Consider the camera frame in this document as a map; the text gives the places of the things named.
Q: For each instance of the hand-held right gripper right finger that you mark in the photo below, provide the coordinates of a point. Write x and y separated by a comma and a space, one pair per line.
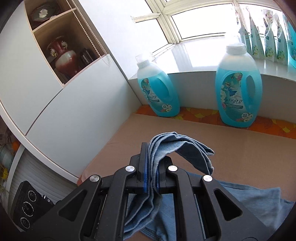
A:
170, 176

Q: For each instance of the white cabinet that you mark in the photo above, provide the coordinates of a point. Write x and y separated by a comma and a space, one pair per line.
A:
69, 115

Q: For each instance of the peach terry blanket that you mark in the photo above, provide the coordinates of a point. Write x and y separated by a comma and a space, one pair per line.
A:
242, 148

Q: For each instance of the blue denim pants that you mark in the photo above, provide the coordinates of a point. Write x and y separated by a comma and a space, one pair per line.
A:
185, 143

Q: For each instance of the dark books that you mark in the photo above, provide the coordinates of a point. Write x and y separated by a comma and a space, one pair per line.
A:
87, 56

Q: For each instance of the white window sill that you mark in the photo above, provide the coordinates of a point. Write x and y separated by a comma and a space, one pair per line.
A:
196, 58

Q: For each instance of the floral refill pouch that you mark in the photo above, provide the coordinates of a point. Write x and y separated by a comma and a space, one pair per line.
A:
281, 41
269, 39
255, 39
245, 34

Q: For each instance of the white ribbed roller shutter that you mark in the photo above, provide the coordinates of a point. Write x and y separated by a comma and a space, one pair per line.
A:
41, 171

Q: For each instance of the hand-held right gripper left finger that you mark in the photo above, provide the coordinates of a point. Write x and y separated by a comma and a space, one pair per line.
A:
145, 183

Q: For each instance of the red and white vase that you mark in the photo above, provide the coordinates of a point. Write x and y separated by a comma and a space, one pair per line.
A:
66, 61

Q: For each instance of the orange floral cloth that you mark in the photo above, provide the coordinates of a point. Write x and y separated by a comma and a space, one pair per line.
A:
201, 114

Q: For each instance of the decorative dark plate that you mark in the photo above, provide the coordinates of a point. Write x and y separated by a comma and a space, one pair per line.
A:
41, 12

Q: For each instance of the white window frame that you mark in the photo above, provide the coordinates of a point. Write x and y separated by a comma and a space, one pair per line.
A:
166, 23

